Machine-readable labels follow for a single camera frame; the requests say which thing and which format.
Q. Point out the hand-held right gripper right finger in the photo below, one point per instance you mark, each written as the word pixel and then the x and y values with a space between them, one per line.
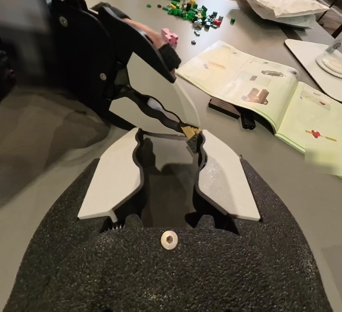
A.
pixel 227 183

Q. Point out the yellow brick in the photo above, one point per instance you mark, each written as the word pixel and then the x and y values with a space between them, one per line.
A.
pixel 189 130

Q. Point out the pink brick figure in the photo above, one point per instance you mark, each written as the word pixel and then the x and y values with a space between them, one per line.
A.
pixel 168 36

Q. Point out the open instruction booklet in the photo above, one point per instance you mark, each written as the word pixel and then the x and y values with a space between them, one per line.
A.
pixel 240 76

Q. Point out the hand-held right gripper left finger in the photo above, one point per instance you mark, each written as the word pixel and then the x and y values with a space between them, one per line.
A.
pixel 112 183

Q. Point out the person's left hand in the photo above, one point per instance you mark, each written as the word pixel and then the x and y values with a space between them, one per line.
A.
pixel 149 35

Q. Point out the heap of small coloured bricks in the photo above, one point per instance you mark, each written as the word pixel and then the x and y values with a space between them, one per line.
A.
pixel 187 9

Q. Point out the grey desk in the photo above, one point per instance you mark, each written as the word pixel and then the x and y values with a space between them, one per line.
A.
pixel 280 170

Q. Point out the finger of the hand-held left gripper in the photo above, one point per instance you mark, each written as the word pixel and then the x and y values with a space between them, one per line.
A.
pixel 128 111
pixel 160 84

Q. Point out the white paper bag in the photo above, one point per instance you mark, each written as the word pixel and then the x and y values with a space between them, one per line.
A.
pixel 280 1

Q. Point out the yellow and grey brick assembly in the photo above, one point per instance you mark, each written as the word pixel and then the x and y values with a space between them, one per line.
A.
pixel 193 143

